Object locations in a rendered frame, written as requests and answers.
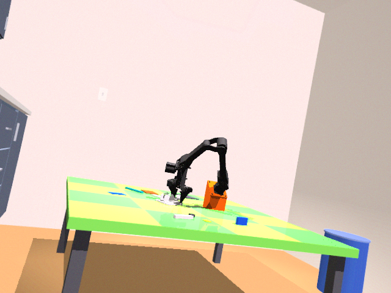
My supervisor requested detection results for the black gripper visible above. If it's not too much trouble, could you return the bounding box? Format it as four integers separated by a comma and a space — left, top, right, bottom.
167, 175, 192, 203

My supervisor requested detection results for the small blue block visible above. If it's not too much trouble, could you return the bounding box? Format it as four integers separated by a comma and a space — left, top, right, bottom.
235, 216, 248, 226

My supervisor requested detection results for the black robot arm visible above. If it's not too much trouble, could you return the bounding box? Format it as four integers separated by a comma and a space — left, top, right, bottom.
165, 137, 229, 195

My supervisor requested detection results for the white flat bar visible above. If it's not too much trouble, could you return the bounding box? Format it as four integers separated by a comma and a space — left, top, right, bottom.
173, 214, 193, 219

